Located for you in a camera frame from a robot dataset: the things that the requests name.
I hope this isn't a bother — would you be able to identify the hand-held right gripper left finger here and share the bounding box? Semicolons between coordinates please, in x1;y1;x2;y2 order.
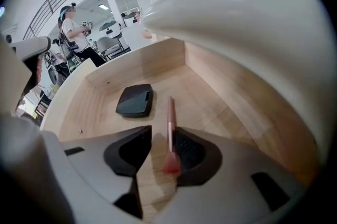
103;125;153;178

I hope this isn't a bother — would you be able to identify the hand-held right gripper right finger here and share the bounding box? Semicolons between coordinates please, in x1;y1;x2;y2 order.
173;126;223;187

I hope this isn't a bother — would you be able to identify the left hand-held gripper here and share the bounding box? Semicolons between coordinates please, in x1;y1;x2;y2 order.
8;36;52;111

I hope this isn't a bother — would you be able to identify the pink thin stick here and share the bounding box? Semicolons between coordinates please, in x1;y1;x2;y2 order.
161;96;183;175

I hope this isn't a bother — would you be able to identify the black compact case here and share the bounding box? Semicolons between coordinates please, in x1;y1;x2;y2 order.
115;83;154;118

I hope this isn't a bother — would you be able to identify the wooden drawer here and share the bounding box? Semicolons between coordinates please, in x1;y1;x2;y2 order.
39;38;323;221

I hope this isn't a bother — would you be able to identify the white dressing table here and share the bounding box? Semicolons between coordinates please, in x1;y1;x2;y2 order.
140;0;333;140

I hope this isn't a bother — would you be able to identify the white rounded machine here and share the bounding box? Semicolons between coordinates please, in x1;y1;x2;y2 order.
98;20;123;40
123;11;142;28

